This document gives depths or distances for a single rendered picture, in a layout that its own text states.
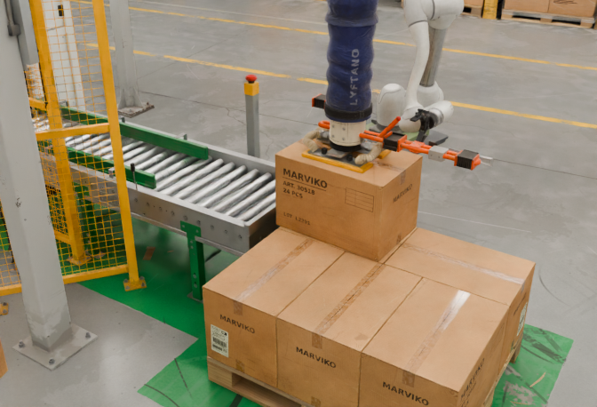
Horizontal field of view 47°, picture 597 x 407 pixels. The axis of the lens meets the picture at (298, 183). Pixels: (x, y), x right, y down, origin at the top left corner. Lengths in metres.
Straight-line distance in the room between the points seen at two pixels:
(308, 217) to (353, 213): 0.27
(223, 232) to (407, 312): 1.09
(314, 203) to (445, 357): 1.01
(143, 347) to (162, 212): 0.71
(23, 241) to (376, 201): 1.62
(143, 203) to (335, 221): 1.15
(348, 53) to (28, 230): 1.66
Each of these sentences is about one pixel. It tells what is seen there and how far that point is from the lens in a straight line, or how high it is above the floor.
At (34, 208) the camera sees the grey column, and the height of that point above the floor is 0.81.
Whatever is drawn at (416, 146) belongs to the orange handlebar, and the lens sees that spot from 3.12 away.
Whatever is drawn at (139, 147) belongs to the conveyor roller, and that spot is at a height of 0.52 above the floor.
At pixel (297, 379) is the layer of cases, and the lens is 3.05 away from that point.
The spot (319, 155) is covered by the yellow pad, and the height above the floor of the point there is 0.97.
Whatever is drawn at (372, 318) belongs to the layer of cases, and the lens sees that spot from 2.91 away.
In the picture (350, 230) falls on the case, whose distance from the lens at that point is 3.26.
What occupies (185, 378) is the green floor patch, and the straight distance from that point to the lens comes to 3.47.
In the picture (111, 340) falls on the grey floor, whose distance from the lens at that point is 3.76.
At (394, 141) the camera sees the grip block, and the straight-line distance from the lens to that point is 3.13.
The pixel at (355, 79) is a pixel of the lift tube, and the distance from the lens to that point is 3.10.
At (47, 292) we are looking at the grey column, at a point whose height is 0.35.
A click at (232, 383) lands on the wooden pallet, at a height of 0.05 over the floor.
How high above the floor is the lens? 2.34
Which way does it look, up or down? 27 degrees down
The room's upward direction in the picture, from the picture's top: straight up
